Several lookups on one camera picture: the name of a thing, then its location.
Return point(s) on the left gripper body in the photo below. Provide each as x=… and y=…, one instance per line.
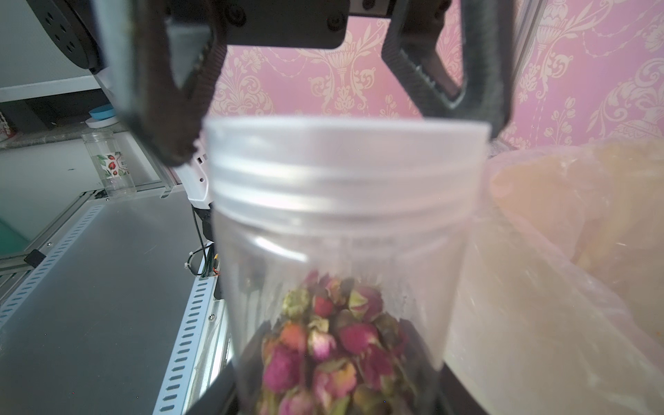
x=279, y=23

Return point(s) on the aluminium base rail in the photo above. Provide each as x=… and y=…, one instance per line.
x=111, y=321

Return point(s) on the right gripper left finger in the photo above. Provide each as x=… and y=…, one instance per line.
x=221, y=398

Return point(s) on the clear jar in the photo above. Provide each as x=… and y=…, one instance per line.
x=340, y=244

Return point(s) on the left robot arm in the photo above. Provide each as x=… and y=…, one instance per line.
x=409, y=50

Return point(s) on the beige trash bin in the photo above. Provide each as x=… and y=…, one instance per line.
x=601, y=207

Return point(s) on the clear jar outside enclosure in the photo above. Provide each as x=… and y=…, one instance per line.
x=109, y=163

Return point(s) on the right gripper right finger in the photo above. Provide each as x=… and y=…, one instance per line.
x=461, y=391

